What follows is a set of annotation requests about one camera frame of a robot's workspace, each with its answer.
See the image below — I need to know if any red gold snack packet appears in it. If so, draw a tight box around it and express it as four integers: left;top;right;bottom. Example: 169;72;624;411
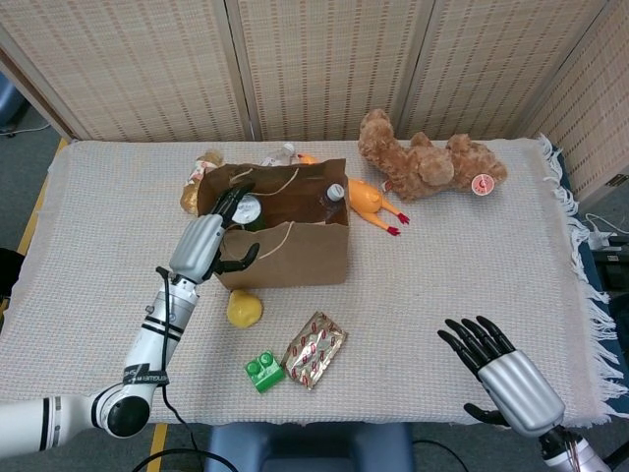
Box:
279;310;349;392

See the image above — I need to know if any clear bottle white cap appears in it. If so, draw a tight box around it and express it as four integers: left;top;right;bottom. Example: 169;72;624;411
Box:
259;142;296;167

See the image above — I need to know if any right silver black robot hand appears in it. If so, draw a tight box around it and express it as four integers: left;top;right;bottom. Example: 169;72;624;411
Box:
436;316;566;438

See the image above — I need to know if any brown paper bag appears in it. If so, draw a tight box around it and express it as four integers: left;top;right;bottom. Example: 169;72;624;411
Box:
196;156;351;292

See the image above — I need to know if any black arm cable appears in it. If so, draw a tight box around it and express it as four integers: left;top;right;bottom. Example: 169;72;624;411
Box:
132;266;232;472

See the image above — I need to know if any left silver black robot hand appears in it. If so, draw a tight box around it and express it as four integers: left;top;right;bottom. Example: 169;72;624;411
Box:
168;184;260;286

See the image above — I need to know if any transparent water bottle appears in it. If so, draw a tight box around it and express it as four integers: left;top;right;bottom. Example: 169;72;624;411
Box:
318;183;348;222

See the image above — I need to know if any yellow rubber chicken toy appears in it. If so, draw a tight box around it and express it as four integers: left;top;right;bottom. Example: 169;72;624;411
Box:
297;152;412;238

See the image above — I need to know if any green chips can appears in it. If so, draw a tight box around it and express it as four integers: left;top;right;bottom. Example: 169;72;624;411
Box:
233;194;266;232

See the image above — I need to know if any beige folding screen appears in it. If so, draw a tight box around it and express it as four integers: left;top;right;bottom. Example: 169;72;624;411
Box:
0;0;629;198

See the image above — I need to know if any white woven tablecloth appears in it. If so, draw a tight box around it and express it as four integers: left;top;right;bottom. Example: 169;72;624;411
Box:
0;135;625;429

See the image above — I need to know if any brown teddy bear plush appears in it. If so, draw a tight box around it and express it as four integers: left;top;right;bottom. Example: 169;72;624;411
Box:
357;108;508;203

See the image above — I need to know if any black box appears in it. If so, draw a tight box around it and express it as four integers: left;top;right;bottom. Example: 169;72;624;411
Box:
592;248;629;291

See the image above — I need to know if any green toy block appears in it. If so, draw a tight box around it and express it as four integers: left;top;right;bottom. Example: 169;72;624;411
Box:
244;349;286;394

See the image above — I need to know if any white power strip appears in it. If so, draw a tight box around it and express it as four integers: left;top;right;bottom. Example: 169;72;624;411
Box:
587;213;625;250

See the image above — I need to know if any amber tea bottle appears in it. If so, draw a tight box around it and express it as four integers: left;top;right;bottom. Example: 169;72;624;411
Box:
180;149;225;215

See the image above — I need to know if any blue chair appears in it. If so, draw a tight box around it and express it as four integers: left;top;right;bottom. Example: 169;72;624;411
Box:
203;421;417;472

